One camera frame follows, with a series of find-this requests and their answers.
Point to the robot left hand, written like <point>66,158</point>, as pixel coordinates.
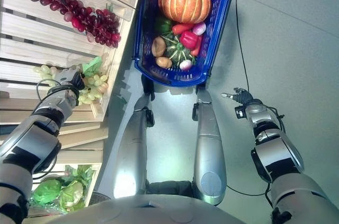
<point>79,81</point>

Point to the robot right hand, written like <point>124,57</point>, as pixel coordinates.
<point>243,96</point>

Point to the green grape bunch with leaf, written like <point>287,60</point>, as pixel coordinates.
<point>94,81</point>

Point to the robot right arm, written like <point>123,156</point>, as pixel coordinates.
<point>280,155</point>

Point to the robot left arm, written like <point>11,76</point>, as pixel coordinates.
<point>31,139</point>

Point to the blue plastic shopping basket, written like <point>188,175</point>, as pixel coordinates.
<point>225,22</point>

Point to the short red grape bunch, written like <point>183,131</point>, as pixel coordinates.
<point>104,26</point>

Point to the light wooden slatted shelf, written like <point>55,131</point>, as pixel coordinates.
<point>26,49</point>

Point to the pink white radish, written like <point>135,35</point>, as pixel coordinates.
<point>185,65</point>

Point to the red bell pepper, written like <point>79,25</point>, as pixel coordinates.
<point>188,39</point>

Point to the green striped squash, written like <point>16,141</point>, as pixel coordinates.
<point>176,53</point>

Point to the purple red onion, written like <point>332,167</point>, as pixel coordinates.
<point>199,28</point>

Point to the large brown potato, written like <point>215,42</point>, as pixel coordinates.
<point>158,46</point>

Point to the small brown potato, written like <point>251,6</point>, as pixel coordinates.
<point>163,62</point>

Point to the green leafy lettuce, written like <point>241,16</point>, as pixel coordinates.
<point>82,172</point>

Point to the red-orange tomato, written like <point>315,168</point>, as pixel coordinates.
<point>181,28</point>

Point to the green bell pepper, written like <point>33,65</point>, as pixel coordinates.
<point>162,25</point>

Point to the orange pumpkin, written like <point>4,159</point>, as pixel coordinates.
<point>185,1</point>

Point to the pale green cabbage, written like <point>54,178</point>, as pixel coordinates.
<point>72,193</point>

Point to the bright green cabbage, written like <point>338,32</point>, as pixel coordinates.
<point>47,191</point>

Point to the robot silver torso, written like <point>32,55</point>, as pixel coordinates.
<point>148,210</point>

